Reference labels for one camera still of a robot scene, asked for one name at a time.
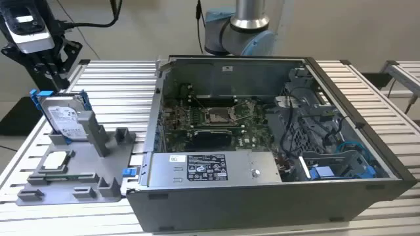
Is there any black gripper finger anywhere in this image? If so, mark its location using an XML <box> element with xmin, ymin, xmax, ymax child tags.
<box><xmin>0</xmin><ymin>43</ymin><xmax>55</xmax><ymax>90</ymax></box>
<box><xmin>52</xmin><ymin>39</ymin><xmax>84</xmax><ymax>90</ymax></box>

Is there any hard disk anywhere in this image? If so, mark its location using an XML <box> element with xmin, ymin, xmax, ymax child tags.
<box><xmin>30</xmin><ymin>89</ymin><xmax>94</xmax><ymax>146</ymax></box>

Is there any grey disk bay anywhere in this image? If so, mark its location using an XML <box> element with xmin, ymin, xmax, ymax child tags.
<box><xmin>299</xmin><ymin>149</ymin><xmax>376</xmax><ymax>180</ymax></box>

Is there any black floor mat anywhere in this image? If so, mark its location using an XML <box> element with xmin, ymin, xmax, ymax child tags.
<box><xmin>0</xmin><ymin>96</ymin><xmax>44</xmax><ymax>136</ymax></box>

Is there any silver CPU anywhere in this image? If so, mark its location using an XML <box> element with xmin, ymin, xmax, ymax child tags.
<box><xmin>42</xmin><ymin>151</ymin><xmax>72</xmax><ymax>171</ymax></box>

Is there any grey parts rack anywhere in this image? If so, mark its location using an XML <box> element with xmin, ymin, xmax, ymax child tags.
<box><xmin>15</xmin><ymin>110</ymin><xmax>138</xmax><ymax>206</ymax></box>

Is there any green RAM stick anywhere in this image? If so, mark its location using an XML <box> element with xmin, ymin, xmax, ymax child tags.
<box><xmin>39</xmin><ymin>173</ymin><xmax>96</xmax><ymax>180</ymax></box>

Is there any metal locking lever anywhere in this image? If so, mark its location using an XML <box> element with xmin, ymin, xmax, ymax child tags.
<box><xmin>190</xmin><ymin>94</ymin><xmax>211</xmax><ymax>109</ymax></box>

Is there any black RAM slot bank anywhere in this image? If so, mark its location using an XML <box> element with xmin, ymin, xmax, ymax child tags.
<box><xmin>192</xmin><ymin>94</ymin><xmax>239</xmax><ymax>108</ymax></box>

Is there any CPU socket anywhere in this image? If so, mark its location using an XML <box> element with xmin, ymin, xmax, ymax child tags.
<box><xmin>204</xmin><ymin>107</ymin><xmax>238</xmax><ymax>124</ymax></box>

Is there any metal socket cover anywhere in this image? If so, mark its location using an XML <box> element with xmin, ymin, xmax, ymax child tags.
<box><xmin>230</xmin><ymin>101</ymin><xmax>258</xmax><ymax>119</ymax></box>

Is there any silver power supply unit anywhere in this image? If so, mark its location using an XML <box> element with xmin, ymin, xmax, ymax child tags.
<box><xmin>147</xmin><ymin>150</ymin><xmax>284</xmax><ymax>187</ymax></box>

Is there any green motherboard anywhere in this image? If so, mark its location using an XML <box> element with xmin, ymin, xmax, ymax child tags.
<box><xmin>160</xmin><ymin>97</ymin><xmax>280</xmax><ymax>153</ymax></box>

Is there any open black PC case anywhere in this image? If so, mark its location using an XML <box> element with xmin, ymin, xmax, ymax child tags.
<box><xmin>126</xmin><ymin>55</ymin><xmax>419</xmax><ymax>233</ymax></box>

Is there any blue carrier in bay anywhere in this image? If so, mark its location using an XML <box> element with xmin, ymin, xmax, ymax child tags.
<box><xmin>310</xmin><ymin>166</ymin><xmax>336</xmax><ymax>179</ymax></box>

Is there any black box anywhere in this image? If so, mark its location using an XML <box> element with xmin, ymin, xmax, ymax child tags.
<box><xmin>360</xmin><ymin>72</ymin><xmax>394</xmax><ymax>90</ymax></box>

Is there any metal slat side table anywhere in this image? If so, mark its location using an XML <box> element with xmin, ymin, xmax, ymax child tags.
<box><xmin>379</xmin><ymin>59</ymin><xmax>420</xmax><ymax>92</ymax></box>

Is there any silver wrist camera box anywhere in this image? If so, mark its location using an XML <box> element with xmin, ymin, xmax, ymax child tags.
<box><xmin>6</xmin><ymin>6</ymin><xmax>56</xmax><ymax>54</ymax></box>

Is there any thin black cable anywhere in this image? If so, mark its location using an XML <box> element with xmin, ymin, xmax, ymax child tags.
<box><xmin>70</xmin><ymin>27</ymin><xmax>99</xmax><ymax>59</ymax></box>

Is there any thick black camera cable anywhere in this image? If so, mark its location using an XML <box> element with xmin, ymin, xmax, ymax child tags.
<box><xmin>56</xmin><ymin>0</ymin><xmax>124</xmax><ymax>30</ymax></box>

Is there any black cable with connector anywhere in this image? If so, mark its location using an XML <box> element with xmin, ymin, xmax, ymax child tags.
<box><xmin>196</xmin><ymin>0</ymin><xmax>206</xmax><ymax>54</ymax></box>

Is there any black wire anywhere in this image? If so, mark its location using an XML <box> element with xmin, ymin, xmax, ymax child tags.
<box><xmin>278</xmin><ymin>86</ymin><xmax>350</xmax><ymax>158</ymax></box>

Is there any light blue wire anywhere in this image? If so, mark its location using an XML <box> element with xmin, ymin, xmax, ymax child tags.
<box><xmin>336</xmin><ymin>141</ymin><xmax>376</xmax><ymax>173</ymax></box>

